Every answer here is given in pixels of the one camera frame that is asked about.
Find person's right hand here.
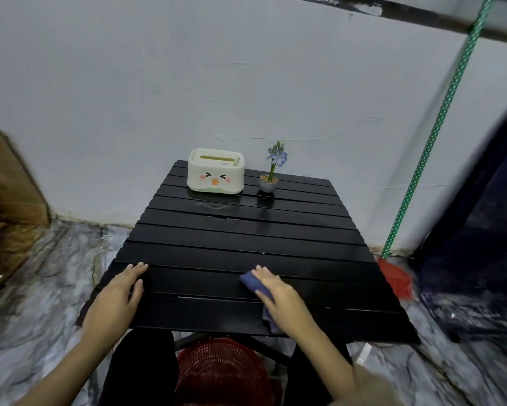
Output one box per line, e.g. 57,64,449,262
251,265,321,337

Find person's left hand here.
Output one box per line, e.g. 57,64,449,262
83,262,149,337

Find blue cleaning cloth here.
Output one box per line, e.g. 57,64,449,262
240,270,286,335

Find person's left forearm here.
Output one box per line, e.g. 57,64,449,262
13,326,127,406

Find person's right forearm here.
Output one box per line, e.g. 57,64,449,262
288,314,403,406

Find person's black trousers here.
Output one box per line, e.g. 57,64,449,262
98,329,352,406

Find red plastic basket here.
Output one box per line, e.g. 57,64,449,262
175,337,282,406

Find small potted blue flower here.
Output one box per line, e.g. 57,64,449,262
259,141,289,194

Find white tissue box with face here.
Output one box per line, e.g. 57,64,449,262
187,148,246,195

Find brown cardboard box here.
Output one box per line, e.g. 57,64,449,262
0,128,52,284

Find dark blue curtain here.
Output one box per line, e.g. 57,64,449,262
409,89,507,349

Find green dotted broom red bristles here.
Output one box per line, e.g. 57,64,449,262
377,0,497,301

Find dark wall beam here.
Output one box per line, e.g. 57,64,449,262
278,0,507,43

